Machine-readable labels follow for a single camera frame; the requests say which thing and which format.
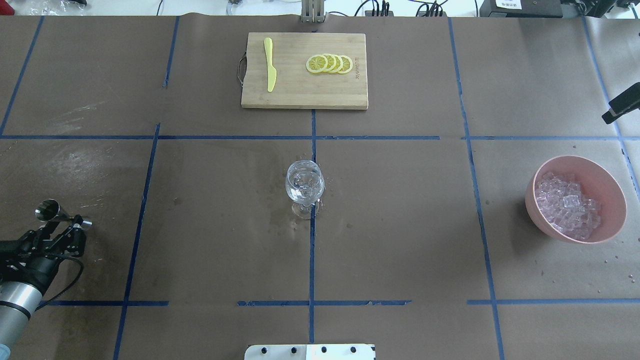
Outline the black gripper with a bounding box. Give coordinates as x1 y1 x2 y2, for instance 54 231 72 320
0 216 87 289

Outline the steel double jigger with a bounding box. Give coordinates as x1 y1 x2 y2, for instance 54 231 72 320
34 199 94 231

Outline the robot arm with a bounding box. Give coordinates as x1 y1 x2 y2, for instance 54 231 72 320
0 214 87 360

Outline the pile of ice cubes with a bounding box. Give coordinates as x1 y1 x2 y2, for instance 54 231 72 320
534 171 602 242

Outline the clear wine glass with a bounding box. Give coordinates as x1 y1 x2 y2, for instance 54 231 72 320
285 159 325 220

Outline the pink bowl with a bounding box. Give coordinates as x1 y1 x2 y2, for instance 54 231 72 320
524 155 627 245

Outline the black box device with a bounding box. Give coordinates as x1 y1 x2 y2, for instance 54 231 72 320
478 0 563 19

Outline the clear plastic bag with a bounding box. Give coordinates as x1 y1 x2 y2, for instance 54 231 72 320
23 0 86 16

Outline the yellow plastic knife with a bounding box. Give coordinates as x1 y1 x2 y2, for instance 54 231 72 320
263 37 278 92

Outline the bamboo cutting board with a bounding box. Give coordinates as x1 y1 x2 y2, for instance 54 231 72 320
241 32 370 110

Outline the back lemon slice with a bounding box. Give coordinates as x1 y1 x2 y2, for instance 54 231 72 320
337 55 354 75

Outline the lemon slice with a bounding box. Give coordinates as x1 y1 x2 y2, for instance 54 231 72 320
337 55 354 75
305 54 329 74
322 54 337 73
329 54 344 74

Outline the front lemon slice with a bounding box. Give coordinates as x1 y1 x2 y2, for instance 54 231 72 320
305 54 329 74

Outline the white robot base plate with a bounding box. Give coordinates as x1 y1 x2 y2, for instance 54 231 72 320
244 343 377 360

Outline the aluminium frame post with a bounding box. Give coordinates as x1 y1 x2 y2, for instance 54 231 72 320
301 0 327 24

